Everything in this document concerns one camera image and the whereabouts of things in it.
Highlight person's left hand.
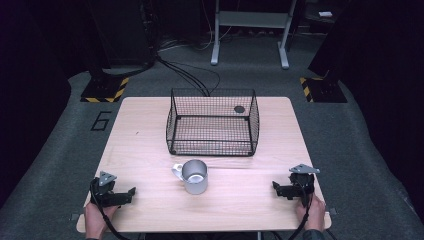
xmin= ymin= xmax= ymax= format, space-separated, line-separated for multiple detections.
xmin=83 ymin=201 xmax=120 ymax=240

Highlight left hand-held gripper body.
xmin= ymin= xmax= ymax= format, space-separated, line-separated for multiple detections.
xmin=89 ymin=170 xmax=118 ymax=208

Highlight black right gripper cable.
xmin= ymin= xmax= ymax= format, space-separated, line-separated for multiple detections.
xmin=287 ymin=181 xmax=315 ymax=240

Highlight person's right hand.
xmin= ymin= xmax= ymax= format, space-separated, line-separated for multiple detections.
xmin=294 ymin=193 xmax=327 ymax=232

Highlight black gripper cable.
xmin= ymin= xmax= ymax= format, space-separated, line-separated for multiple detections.
xmin=89 ymin=182 xmax=133 ymax=240
xmin=287 ymin=181 xmax=315 ymax=240

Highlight metal cup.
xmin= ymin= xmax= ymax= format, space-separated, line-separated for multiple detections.
xmin=171 ymin=159 xmax=209 ymax=196

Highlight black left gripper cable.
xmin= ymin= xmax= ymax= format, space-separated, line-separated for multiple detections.
xmin=89 ymin=182 xmax=133 ymax=240

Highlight black floor cables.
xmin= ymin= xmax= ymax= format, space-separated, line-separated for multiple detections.
xmin=155 ymin=54 xmax=222 ymax=98

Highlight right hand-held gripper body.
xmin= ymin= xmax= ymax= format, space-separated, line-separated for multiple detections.
xmin=287 ymin=163 xmax=321 ymax=208

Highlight dark stand column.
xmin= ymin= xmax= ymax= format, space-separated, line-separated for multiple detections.
xmin=84 ymin=0 xmax=116 ymax=81

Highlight white metal stand frame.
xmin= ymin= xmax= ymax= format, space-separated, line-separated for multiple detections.
xmin=210 ymin=0 xmax=298 ymax=70

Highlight black wire basket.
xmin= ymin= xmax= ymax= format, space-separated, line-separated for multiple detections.
xmin=165 ymin=87 xmax=261 ymax=157

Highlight black yellow striped base plate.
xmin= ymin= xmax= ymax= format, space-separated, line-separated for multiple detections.
xmin=79 ymin=76 xmax=130 ymax=104
xmin=298 ymin=76 xmax=348 ymax=104

